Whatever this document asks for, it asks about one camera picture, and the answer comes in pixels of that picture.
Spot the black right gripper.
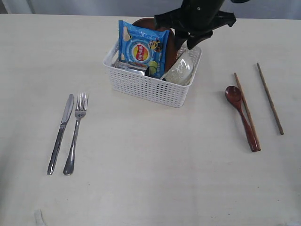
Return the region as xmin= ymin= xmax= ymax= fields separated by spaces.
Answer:
xmin=154 ymin=0 xmax=236 ymax=50

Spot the red-brown wooden spoon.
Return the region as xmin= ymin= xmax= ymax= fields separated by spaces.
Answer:
xmin=225 ymin=86 xmax=258 ymax=152

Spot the brown wooden chopstick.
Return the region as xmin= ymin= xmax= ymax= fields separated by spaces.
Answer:
xmin=256 ymin=62 xmax=284 ymax=135
xmin=234 ymin=73 xmax=261 ymax=151

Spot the silver metal fork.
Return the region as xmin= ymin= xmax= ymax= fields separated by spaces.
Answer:
xmin=63 ymin=92 xmax=88 ymax=175

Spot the silver table knife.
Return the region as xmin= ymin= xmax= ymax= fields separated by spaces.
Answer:
xmin=47 ymin=94 xmax=74 ymax=175

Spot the white speckled ceramic bowl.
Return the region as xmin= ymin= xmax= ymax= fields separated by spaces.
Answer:
xmin=160 ymin=48 xmax=202 ymax=86

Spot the blue chips snack bag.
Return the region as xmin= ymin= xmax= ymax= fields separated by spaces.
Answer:
xmin=118 ymin=20 xmax=169 ymax=78

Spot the brown wooden plate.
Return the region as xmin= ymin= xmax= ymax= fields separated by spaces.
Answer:
xmin=132 ymin=17 xmax=178 ymax=72

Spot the white perforated plastic basket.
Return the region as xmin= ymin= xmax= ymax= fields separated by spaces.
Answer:
xmin=103 ymin=41 xmax=202 ymax=108

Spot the silver foil packet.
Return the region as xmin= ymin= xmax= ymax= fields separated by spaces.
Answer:
xmin=114 ymin=61 xmax=147 ymax=75

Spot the grey curtain backdrop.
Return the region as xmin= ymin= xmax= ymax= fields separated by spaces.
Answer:
xmin=0 ymin=0 xmax=301 ymax=20

